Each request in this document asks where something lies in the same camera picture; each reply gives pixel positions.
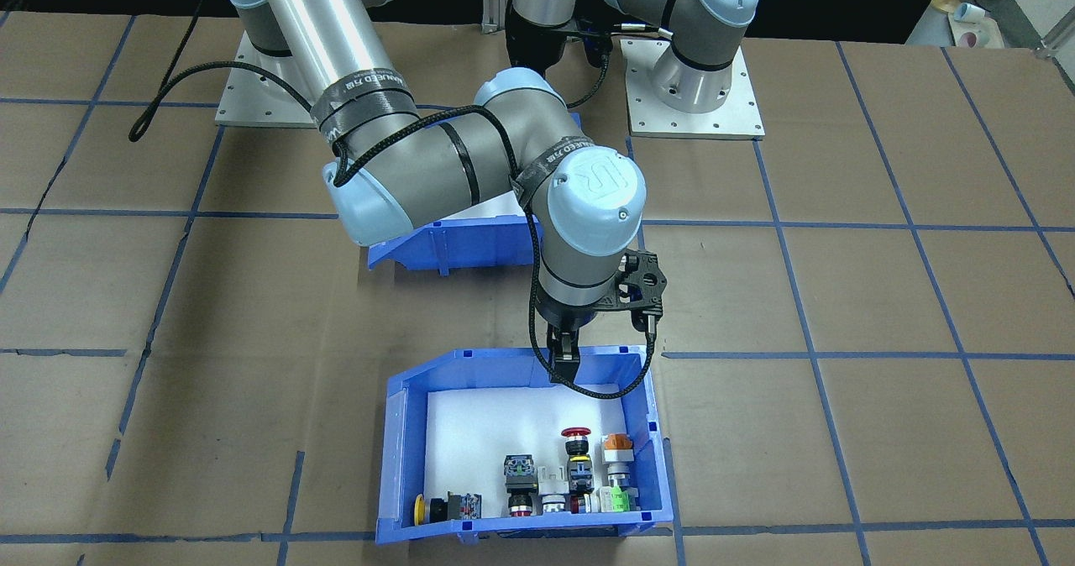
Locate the blue plastic capacitor bin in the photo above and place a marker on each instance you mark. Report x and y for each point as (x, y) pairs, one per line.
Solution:
(470, 245)

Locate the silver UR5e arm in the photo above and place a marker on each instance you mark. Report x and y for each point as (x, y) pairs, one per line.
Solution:
(697, 54)
(395, 171)

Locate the red mushroom emergency stop button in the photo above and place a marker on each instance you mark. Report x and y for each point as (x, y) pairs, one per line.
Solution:
(577, 465)

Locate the orange head push button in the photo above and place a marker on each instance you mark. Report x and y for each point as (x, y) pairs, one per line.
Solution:
(619, 469)

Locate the yellow head push button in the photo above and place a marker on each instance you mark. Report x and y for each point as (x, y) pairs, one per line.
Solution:
(428, 509)

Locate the blue plastic push-button bin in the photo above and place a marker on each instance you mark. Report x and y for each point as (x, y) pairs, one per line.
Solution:
(393, 465)

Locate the light blue white cup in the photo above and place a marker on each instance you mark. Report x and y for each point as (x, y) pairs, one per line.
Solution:
(966, 13)

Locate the pink white cup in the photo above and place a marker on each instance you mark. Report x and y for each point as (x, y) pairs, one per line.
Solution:
(974, 39)

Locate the aluminium extrusion bar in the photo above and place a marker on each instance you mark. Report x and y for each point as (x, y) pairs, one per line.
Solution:
(1058, 45)

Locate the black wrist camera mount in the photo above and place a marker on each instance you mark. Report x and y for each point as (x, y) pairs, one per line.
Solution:
(642, 285)

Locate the white switch contact block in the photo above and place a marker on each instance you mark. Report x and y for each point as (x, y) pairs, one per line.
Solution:
(552, 503)

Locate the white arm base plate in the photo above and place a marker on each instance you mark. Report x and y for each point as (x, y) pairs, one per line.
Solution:
(252, 106)
(731, 123)

